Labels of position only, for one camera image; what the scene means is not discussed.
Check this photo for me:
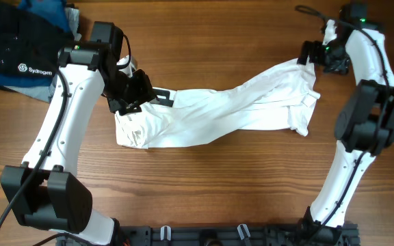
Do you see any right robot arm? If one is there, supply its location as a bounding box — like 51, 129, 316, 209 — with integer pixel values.
295, 1, 394, 243

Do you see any white polo shirt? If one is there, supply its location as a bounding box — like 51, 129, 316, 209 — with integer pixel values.
115, 59, 320, 149

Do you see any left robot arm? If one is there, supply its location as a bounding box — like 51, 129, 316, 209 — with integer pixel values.
0, 21, 172, 245

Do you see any blue folded shirt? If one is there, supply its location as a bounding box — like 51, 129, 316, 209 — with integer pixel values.
0, 0, 79, 88

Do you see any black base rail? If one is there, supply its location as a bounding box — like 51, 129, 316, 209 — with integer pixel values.
55, 223, 360, 246

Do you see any black folded shirt with logo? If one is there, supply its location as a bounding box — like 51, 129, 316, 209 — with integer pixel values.
0, 0, 75, 80

